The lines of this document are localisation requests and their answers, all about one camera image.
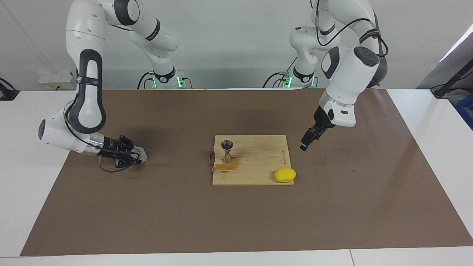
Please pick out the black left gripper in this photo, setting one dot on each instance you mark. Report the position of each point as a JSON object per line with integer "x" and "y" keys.
{"x": 322, "y": 122}

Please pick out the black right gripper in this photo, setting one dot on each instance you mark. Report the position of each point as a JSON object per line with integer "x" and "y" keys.
{"x": 111, "y": 149}

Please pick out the small clear glass cup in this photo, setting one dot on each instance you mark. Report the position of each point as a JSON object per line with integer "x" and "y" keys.
{"x": 141, "y": 153}

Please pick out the metal cocktail jigger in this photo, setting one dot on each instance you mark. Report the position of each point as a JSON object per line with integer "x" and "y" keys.
{"x": 227, "y": 159}

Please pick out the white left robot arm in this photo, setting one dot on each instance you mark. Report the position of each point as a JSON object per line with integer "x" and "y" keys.
{"x": 351, "y": 77}

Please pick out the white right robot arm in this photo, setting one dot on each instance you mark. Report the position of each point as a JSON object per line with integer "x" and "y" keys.
{"x": 87, "y": 92}

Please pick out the yellow lemon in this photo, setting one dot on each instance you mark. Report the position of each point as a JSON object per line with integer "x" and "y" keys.
{"x": 284, "y": 174}

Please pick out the wooden cutting board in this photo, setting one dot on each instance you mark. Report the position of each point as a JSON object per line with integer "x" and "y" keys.
{"x": 258, "y": 155}

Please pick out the brown paper table mat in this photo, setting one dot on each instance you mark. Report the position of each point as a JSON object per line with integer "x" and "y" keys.
{"x": 236, "y": 221}

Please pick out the black clamp stand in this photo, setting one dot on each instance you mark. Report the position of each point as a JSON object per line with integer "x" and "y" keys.
{"x": 7, "y": 94}

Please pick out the black tripod stand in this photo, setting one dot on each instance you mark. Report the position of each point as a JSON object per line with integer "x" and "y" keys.
{"x": 452, "y": 79}

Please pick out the blue box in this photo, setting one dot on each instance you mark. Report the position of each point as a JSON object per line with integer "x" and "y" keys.
{"x": 467, "y": 109}

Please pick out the white wall power strip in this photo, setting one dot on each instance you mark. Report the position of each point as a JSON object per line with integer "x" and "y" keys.
{"x": 55, "y": 83}

